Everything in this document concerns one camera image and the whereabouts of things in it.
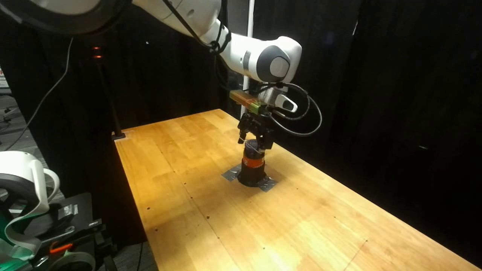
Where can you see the black stand pole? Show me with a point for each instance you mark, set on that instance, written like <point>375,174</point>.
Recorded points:
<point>107,100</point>

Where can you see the black equipment case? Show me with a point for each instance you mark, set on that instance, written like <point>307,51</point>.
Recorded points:
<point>75,221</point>

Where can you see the black cup with red band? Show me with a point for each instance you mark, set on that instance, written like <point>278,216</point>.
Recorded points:
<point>251,168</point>

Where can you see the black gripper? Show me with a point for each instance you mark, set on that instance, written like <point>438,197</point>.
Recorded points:
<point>256,123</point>

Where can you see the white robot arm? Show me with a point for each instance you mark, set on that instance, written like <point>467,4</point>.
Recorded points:
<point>250,55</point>

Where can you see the white headset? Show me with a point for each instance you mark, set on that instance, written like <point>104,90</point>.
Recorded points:
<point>24,175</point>

